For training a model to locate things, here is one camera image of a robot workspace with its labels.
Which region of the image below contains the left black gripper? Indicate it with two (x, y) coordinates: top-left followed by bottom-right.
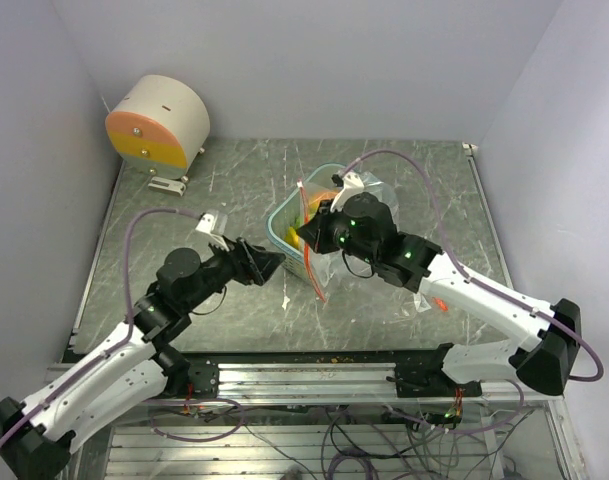
(181, 231), (285, 310)

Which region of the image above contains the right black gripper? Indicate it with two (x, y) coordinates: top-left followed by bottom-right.
(297, 198), (378, 266)

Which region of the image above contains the clear zip bag orange zipper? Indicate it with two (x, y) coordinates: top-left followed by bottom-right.
(298, 172), (398, 301)

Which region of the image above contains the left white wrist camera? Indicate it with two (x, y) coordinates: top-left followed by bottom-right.
(195, 210), (228, 238)

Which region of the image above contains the light blue plastic basket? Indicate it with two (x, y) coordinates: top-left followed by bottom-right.
(266, 163), (344, 283)

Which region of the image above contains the small white bracket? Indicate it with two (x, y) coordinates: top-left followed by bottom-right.
(147, 176), (186, 197)

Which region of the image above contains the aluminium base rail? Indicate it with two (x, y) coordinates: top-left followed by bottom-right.
(46, 359), (565, 401)

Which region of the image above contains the orange toy mango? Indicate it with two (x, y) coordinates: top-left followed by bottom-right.
(307, 191), (336, 216)

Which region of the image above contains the tangle of floor cables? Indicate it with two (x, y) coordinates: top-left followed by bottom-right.
(143, 394), (535, 480)

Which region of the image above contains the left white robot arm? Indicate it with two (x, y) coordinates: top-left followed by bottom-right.
(0, 238), (285, 479)

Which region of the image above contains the yellow toy banana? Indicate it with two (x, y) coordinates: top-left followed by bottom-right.
(284, 226), (305, 250)

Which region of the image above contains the round cream drawer box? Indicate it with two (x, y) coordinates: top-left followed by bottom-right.
(105, 74), (211, 180)

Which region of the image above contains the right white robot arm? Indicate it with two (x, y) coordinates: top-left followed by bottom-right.
(297, 193), (581, 396)

